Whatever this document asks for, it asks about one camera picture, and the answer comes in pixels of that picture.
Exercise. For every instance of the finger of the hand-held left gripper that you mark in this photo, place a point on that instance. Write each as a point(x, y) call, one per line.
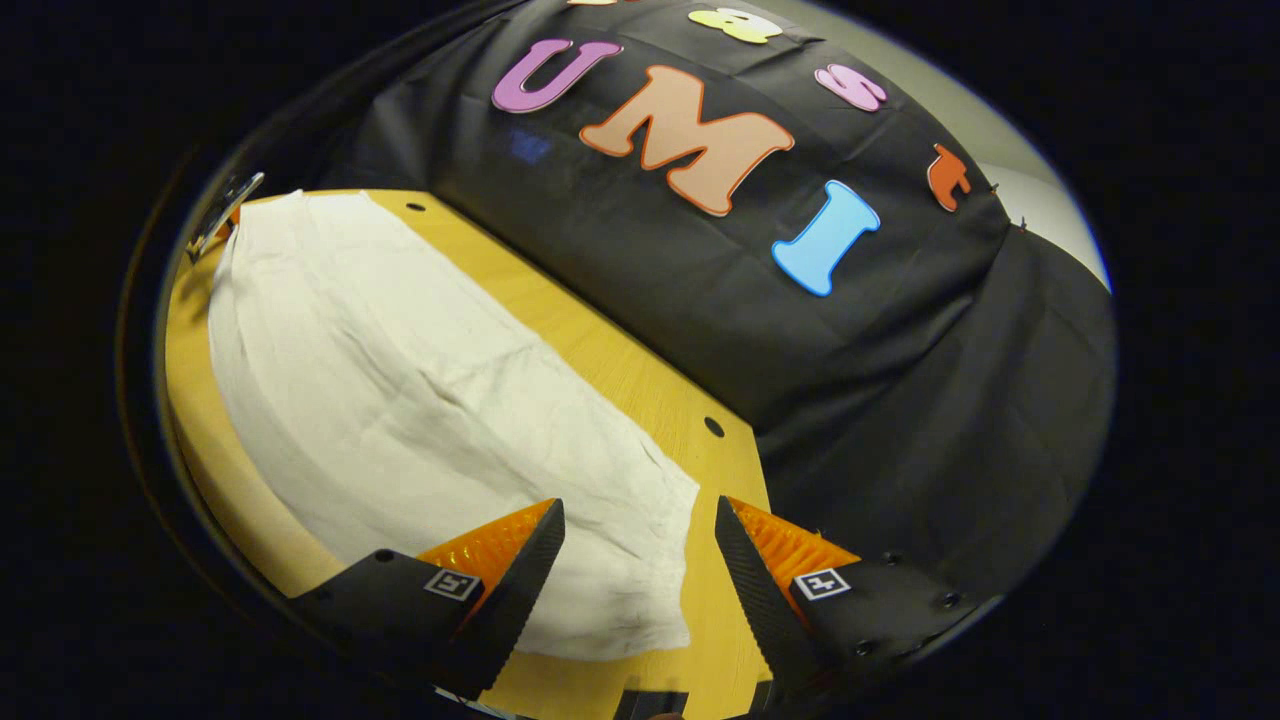
point(222, 212)

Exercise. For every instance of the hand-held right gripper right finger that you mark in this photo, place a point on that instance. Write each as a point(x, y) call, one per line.
point(760, 600)

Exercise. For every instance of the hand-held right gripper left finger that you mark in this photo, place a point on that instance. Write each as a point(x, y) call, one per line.
point(520, 600)

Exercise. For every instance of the white jeans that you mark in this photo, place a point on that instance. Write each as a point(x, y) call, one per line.
point(400, 400)

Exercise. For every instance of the black backdrop cloth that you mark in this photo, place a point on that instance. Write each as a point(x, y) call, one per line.
point(850, 330)

